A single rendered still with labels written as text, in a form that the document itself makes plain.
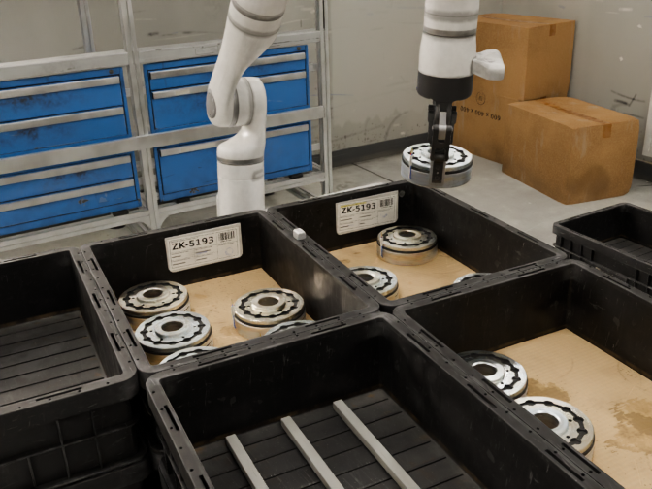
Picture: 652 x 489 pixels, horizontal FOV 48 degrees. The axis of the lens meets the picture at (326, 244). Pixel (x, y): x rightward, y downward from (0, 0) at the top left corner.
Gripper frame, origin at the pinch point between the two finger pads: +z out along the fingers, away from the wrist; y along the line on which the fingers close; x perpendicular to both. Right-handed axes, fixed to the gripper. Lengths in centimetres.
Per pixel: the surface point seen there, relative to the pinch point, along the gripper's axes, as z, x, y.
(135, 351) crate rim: 9.7, -32.8, 36.5
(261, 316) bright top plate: 17.7, -23.0, 15.7
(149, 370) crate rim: 9, -30, 40
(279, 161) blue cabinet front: 81, -61, -200
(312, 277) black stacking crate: 13.5, -16.5, 10.7
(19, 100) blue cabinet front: 40, -144, -140
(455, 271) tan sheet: 20.6, 4.8, -6.5
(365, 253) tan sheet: 21.8, -10.5, -12.5
